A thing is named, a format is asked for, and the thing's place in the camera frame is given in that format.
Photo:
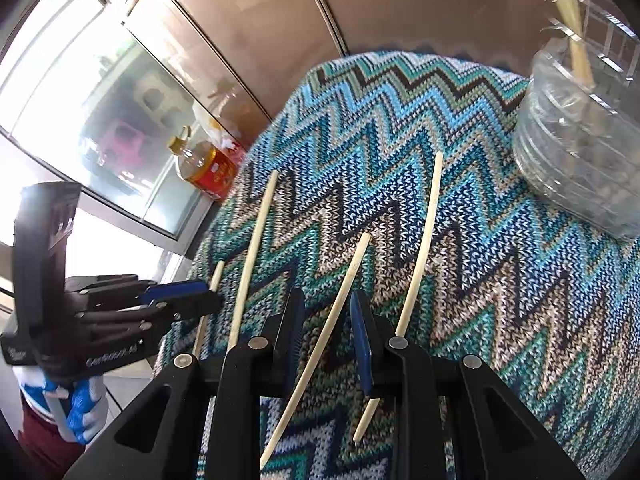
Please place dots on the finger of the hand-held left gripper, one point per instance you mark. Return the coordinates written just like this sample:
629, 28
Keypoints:
195, 306
175, 291

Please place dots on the zigzag knitted cloth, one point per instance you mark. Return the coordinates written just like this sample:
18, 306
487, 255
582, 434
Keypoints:
450, 260

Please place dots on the row of wooden chopsticks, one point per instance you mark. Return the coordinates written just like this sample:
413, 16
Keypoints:
260, 240

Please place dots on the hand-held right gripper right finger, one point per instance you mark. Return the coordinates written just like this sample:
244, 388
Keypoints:
361, 345

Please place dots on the beige plastic stool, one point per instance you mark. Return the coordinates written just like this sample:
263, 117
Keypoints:
152, 91

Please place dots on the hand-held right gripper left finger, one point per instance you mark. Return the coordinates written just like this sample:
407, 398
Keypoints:
296, 325

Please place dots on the brown base cabinets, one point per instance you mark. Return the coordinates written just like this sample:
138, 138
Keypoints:
250, 10

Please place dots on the sliding glass door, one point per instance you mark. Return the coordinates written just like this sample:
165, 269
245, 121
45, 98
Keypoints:
90, 70

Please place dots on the pink plastic stool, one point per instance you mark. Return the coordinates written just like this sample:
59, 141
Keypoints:
122, 142

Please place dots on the red label cooking oil bottle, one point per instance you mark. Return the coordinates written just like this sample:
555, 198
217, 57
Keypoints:
210, 170

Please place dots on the person's left hand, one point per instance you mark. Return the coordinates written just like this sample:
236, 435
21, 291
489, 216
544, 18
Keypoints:
82, 410

